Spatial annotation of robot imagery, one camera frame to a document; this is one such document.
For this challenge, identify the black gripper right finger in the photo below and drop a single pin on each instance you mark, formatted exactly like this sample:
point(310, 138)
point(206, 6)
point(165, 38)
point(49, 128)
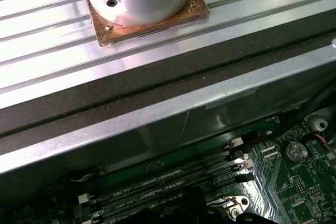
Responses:
point(199, 200)

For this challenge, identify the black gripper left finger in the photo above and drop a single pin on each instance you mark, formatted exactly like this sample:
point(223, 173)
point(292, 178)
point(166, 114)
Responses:
point(187, 200)

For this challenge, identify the CPU socket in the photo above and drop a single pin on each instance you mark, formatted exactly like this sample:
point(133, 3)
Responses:
point(237, 205)

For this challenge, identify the green motherboard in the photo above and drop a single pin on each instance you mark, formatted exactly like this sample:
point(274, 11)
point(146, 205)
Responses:
point(275, 190)

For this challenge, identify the black PC case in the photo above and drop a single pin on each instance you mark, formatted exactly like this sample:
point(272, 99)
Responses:
point(131, 119)

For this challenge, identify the coin cell battery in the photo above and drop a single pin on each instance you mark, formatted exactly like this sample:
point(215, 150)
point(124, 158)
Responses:
point(294, 151)

